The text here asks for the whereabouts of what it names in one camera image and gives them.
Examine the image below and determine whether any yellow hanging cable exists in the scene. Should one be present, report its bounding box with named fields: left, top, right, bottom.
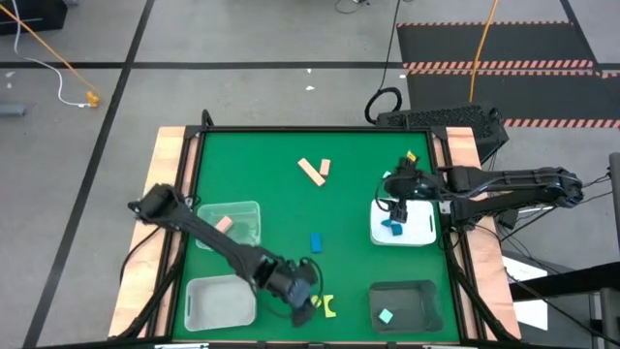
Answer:
left=467, top=0, right=500, bottom=105

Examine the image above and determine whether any opaque white plastic bin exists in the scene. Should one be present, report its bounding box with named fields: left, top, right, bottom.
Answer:
left=369, top=197, right=438, bottom=247

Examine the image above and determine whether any white box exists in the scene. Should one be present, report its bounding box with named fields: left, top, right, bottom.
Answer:
left=502, top=255, right=549, bottom=332

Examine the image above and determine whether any translucent white plastic bin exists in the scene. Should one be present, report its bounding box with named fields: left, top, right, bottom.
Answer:
left=183, top=272, right=258, bottom=333

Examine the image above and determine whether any green table mat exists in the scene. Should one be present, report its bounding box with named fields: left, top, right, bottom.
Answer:
left=171, top=129, right=461, bottom=343

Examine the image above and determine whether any black beam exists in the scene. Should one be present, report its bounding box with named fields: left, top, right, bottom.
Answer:
left=508, top=261, right=620, bottom=302

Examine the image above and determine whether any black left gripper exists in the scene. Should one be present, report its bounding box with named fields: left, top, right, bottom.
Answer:
left=259, top=259, right=322, bottom=330

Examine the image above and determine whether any black box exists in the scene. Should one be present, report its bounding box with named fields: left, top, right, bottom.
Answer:
left=0, top=0, right=69, bottom=36

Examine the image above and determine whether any black coiled cable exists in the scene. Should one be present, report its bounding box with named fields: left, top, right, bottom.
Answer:
left=363, top=0, right=404, bottom=126

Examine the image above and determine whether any dark grey plastic bin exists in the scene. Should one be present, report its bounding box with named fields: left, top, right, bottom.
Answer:
left=368, top=278, right=445, bottom=335

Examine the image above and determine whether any black perforated computer case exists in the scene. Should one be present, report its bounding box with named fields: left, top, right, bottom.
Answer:
left=375, top=103, right=511, bottom=166

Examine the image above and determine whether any black floor cable loop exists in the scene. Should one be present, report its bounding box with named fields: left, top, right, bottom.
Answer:
left=333, top=0, right=370, bottom=16

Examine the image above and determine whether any grey post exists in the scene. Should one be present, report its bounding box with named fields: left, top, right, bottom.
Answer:
left=607, top=151, right=620, bottom=234

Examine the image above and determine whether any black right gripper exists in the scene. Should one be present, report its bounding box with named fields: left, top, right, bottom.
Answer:
left=385, top=158, right=442, bottom=224

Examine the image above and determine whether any black hazard-striped floor mat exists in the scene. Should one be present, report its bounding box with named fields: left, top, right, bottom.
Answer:
left=405, top=69, right=620, bottom=130
left=395, top=20, right=600, bottom=70

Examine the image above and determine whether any white floor cable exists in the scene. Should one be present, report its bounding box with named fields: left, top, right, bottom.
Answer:
left=10, top=0, right=91, bottom=108

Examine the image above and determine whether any orange floor cable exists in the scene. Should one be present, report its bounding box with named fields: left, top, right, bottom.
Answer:
left=0, top=3, right=98, bottom=101

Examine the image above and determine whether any clear plastic bin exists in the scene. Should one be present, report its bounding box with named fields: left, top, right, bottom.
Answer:
left=195, top=200, right=264, bottom=252

